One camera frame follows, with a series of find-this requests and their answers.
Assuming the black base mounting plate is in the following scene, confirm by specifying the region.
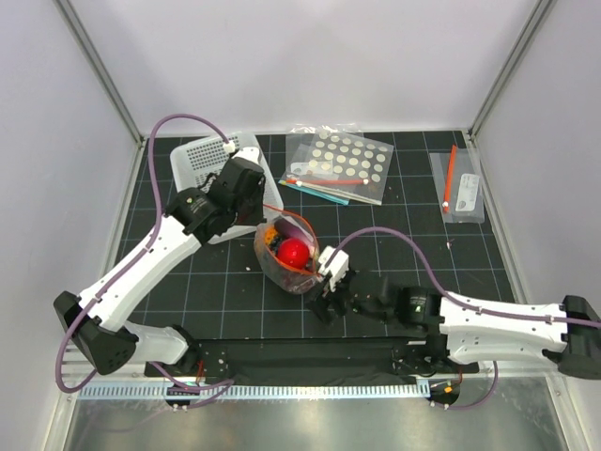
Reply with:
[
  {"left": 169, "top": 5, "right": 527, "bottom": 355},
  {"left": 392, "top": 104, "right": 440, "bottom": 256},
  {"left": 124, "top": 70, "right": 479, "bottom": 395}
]
[{"left": 162, "top": 337, "right": 479, "bottom": 387}]

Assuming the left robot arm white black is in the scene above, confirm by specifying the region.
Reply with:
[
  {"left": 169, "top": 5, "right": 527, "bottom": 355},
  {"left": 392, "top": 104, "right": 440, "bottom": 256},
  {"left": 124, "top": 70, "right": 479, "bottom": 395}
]
[{"left": 54, "top": 148, "right": 267, "bottom": 376}]

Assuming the polka dot zip bag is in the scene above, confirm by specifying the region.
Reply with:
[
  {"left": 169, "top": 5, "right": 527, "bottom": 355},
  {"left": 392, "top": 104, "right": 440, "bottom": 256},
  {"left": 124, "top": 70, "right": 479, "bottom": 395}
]
[{"left": 281, "top": 124, "right": 394, "bottom": 206}]

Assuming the orange toy pineapple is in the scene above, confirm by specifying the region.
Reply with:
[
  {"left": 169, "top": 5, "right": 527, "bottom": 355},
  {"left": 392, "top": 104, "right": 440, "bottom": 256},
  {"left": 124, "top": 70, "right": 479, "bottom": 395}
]
[{"left": 263, "top": 225, "right": 279, "bottom": 247}]

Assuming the left aluminium frame post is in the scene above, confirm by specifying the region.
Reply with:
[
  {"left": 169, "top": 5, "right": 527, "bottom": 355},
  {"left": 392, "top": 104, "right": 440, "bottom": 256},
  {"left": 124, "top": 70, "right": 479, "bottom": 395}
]
[{"left": 52, "top": 0, "right": 144, "bottom": 145}]

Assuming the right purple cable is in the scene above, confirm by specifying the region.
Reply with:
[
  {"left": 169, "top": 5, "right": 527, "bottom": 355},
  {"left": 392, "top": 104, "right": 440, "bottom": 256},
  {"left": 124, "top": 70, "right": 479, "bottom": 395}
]
[{"left": 335, "top": 227, "right": 601, "bottom": 412}]

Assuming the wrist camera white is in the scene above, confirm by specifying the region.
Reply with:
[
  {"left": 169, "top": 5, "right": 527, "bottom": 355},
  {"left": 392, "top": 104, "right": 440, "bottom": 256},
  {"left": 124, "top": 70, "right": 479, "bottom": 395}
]
[
  {"left": 233, "top": 147, "right": 261, "bottom": 165},
  {"left": 317, "top": 246, "right": 349, "bottom": 291}
]

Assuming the aluminium frame post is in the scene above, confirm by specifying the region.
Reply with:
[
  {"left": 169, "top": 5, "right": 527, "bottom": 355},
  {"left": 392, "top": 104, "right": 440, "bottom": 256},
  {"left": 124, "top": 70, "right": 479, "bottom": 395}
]
[
  {"left": 469, "top": 0, "right": 557, "bottom": 141},
  {"left": 52, "top": 0, "right": 144, "bottom": 145}
]

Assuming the blue zipper clear bag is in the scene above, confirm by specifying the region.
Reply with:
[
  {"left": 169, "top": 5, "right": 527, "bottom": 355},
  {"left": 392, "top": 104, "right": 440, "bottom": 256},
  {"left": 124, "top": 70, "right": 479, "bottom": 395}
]
[{"left": 278, "top": 179, "right": 349, "bottom": 206}]

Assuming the purple eggplant toy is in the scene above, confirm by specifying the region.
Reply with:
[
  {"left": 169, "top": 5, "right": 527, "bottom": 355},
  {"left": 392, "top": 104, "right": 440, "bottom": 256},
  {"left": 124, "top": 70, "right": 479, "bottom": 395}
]
[{"left": 274, "top": 217, "right": 313, "bottom": 244}]

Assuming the perforated metal cable rail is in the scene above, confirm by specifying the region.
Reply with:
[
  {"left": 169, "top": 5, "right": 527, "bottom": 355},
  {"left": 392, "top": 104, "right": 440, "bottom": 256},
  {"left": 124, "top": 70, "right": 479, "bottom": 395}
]
[{"left": 78, "top": 380, "right": 430, "bottom": 402}]

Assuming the orange zipper clear bag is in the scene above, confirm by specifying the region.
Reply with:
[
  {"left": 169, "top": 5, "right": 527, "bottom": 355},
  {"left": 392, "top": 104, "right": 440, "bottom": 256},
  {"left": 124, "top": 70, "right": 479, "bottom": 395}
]
[{"left": 254, "top": 204, "right": 323, "bottom": 295}]

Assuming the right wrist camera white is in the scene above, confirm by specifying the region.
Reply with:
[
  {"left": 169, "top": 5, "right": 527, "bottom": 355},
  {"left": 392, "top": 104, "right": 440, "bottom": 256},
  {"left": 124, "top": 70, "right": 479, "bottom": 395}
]
[{"left": 317, "top": 246, "right": 349, "bottom": 291}]

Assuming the red yellow apple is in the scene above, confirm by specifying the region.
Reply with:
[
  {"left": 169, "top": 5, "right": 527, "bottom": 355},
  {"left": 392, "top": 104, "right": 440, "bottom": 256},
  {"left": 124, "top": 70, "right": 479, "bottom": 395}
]
[{"left": 276, "top": 238, "right": 311, "bottom": 270}]

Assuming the right aluminium frame post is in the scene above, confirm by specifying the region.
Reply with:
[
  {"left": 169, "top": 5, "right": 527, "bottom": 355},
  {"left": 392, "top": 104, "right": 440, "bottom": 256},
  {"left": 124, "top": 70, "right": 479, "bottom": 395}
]
[{"left": 469, "top": 0, "right": 557, "bottom": 141}]

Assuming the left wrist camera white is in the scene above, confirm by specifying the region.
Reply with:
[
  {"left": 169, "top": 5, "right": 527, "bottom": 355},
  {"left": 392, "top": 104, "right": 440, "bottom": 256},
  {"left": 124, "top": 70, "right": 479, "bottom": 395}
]
[{"left": 233, "top": 147, "right": 261, "bottom": 165}]

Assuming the white perforated plastic basket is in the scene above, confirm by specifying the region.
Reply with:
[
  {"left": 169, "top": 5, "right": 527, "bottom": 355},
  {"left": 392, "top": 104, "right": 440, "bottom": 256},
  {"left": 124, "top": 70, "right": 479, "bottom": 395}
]
[{"left": 161, "top": 132, "right": 284, "bottom": 251}]

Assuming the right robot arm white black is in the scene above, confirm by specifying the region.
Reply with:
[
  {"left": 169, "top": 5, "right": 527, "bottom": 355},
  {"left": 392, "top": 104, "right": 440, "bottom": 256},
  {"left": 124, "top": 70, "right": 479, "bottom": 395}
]
[{"left": 306, "top": 271, "right": 600, "bottom": 381}]

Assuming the right orange zipper bag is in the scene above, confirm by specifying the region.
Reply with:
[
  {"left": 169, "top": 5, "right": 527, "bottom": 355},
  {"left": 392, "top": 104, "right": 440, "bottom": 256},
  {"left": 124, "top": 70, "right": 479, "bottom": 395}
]
[{"left": 429, "top": 145, "right": 485, "bottom": 224}]

